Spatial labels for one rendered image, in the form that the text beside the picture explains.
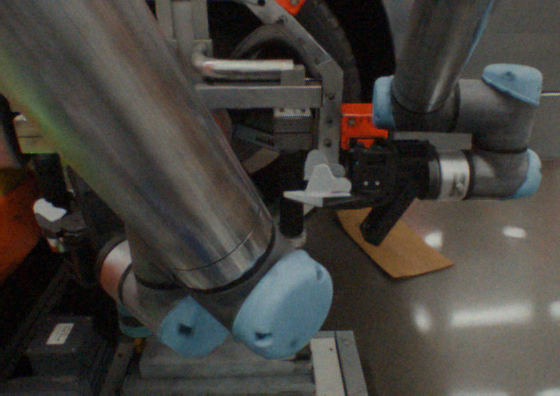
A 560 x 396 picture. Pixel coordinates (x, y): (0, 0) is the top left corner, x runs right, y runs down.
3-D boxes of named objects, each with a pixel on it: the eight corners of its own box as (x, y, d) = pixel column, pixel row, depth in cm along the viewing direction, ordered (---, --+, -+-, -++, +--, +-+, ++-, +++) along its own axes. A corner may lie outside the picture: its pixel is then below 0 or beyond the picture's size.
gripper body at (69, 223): (62, 271, 60) (106, 314, 52) (47, 215, 56) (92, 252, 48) (115, 248, 65) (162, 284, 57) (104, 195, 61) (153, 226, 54)
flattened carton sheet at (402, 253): (384, 208, 235) (384, 202, 233) (454, 266, 188) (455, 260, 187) (332, 218, 226) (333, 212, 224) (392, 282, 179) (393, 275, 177)
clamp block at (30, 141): (82, 132, 68) (75, 98, 66) (57, 154, 60) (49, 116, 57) (49, 132, 68) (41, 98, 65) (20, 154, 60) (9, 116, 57)
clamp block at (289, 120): (306, 129, 69) (306, 95, 67) (311, 150, 61) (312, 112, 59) (273, 129, 69) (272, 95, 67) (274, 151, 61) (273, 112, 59)
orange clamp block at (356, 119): (333, 137, 92) (377, 136, 92) (339, 150, 84) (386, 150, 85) (335, 103, 89) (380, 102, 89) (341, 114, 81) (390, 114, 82)
